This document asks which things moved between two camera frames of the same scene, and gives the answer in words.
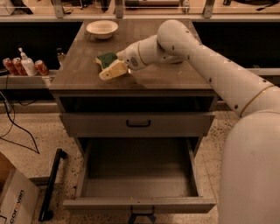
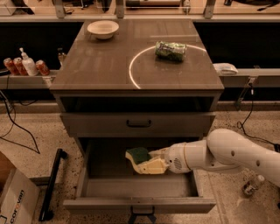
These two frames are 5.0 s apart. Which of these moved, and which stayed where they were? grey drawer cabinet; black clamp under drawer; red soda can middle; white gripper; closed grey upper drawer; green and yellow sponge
Moved: white gripper; green and yellow sponge
Stayed: grey drawer cabinet; closed grey upper drawer; black clamp under drawer; red soda can middle
